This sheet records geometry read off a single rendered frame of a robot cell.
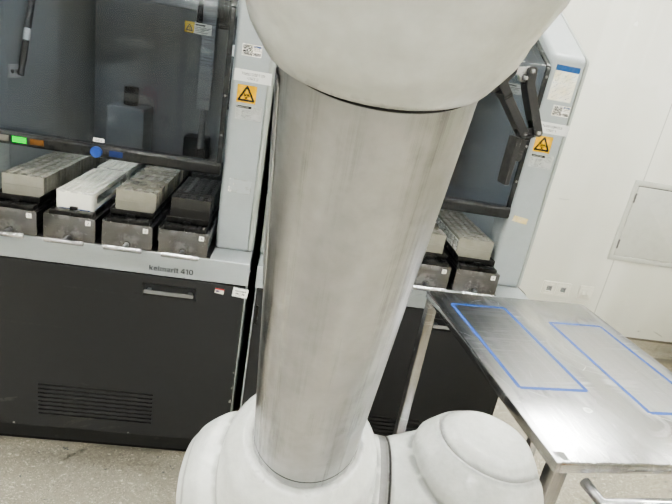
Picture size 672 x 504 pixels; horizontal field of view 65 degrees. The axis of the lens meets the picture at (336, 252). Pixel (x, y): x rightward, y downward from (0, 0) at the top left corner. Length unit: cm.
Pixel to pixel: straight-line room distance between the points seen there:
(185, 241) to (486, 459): 113
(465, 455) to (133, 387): 135
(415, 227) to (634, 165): 293
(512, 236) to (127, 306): 117
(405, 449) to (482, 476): 9
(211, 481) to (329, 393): 24
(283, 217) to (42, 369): 160
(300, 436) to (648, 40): 286
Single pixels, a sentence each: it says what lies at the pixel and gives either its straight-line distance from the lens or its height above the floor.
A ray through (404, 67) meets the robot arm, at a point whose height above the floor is 132.
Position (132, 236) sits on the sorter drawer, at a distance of 156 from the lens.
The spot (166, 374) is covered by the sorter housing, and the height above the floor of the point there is 34.
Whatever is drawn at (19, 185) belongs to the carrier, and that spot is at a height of 85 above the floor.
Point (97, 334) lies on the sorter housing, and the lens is 172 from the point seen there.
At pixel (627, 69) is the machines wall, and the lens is 307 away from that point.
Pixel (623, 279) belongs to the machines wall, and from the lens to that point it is 339.
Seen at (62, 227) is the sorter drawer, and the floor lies 77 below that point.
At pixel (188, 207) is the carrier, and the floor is 86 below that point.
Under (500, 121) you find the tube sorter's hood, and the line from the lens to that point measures 161.
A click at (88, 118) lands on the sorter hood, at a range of 160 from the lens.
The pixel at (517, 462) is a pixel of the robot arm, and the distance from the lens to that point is 60.
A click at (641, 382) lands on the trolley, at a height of 82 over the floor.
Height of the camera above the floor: 131
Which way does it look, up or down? 20 degrees down
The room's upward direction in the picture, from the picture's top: 10 degrees clockwise
